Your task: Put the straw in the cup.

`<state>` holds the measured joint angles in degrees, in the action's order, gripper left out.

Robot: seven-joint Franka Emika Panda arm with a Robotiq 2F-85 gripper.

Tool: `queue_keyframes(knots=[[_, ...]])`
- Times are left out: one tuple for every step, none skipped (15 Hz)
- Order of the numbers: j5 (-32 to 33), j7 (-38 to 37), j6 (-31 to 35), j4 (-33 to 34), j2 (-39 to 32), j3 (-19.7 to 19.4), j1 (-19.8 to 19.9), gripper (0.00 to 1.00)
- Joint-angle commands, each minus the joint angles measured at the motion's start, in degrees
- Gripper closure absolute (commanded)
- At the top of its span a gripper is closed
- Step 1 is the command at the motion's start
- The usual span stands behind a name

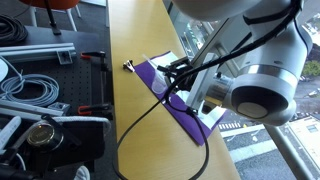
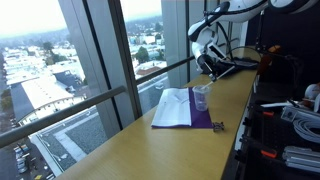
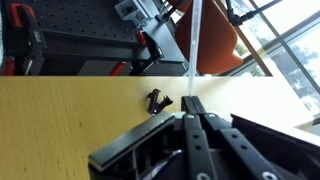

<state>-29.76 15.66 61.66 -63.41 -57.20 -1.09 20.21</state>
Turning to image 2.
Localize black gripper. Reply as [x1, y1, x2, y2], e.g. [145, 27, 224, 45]
[197, 53, 231, 83]

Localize clear plastic straw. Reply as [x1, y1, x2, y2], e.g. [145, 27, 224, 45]
[201, 65, 236, 91]

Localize clear plastic cup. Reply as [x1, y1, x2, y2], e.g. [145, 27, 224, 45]
[192, 84, 212, 112]

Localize black fabric bag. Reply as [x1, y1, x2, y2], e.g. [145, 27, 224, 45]
[218, 57, 262, 76]

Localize purple folder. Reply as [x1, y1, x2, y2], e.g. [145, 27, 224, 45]
[151, 87, 214, 130]

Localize small metal binder clip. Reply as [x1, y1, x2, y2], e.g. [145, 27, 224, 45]
[212, 121, 225, 132]

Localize white paper booklet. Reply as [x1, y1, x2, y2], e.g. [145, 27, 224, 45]
[151, 87, 193, 128]

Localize orange chair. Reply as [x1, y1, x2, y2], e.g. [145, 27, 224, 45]
[258, 44, 283, 76]

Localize black perforated breadboard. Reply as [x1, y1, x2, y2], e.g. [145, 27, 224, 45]
[233, 99, 320, 180]

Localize grey power strip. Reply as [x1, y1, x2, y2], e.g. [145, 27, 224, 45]
[280, 105, 301, 123]

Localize white rounded object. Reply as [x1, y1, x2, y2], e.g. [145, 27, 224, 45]
[303, 83, 320, 113]

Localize grey window mullion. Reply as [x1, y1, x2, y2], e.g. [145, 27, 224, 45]
[58, 0, 143, 129]

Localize grey aluminium extrusion bars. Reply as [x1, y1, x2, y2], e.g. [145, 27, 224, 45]
[282, 145, 320, 174]

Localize grey window railing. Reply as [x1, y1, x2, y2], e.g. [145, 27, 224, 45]
[0, 55, 196, 149]

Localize orange handled black clamp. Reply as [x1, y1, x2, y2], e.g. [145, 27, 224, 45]
[243, 108, 278, 129]
[234, 138, 279, 161]

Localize white strap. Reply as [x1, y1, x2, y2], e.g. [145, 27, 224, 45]
[259, 101, 294, 108]

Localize white cable coil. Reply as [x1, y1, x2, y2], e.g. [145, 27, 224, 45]
[293, 111, 320, 144]

